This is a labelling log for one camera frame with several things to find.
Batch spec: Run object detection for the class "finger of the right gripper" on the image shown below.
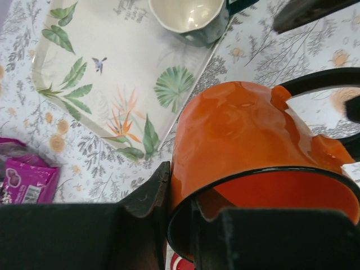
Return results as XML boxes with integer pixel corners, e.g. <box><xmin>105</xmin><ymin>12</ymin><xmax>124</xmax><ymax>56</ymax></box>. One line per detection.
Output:
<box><xmin>272</xmin><ymin>0</ymin><xmax>359</xmax><ymax>34</ymax></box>

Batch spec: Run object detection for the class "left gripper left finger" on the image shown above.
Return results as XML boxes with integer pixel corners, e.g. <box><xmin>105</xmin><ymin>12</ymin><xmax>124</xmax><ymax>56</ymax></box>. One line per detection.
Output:
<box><xmin>1</xmin><ymin>161</ymin><xmax>170</xmax><ymax>269</ymax></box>

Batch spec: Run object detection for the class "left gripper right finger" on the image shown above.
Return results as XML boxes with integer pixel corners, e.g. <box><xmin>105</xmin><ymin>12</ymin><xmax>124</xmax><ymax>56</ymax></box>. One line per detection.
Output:
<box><xmin>191</xmin><ymin>199</ymin><xmax>359</xmax><ymax>269</ymax></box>

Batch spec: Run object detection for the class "red mug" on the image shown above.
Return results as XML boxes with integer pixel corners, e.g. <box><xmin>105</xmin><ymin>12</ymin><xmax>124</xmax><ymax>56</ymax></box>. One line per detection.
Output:
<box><xmin>170</xmin><ymin>253</ymin><xmax>195</xmax><ymax>270</ymax></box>

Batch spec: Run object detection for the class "orange mug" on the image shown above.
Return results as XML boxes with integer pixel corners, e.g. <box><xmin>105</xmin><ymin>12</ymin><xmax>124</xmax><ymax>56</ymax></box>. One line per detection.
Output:
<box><xmin>168</xmin><ymin>67</ymin><xmax>359</xmax><ymax>260</ymax></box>

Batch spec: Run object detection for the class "dark green mug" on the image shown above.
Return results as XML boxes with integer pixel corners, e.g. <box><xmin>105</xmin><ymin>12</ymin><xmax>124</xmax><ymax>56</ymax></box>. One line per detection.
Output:
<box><xmin>148</xmin><ymin>0</ymin><xmax>257</xmax><ymax>47</ymax></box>

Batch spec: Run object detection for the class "purple snack box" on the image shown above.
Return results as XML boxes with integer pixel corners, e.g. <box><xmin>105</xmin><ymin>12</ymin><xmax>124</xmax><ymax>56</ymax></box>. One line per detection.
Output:
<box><xmin>1</xmin><ymin>138</ymin><xmax>60</xmax><ymax>205</ymax></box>

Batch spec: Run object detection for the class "leaf print tray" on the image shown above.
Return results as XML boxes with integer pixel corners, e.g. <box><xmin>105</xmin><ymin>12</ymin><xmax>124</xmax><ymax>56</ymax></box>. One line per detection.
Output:
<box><xmin>30</xmin><ymin>0</ymin><xmax>234</xmax><ymax>161</ymax></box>

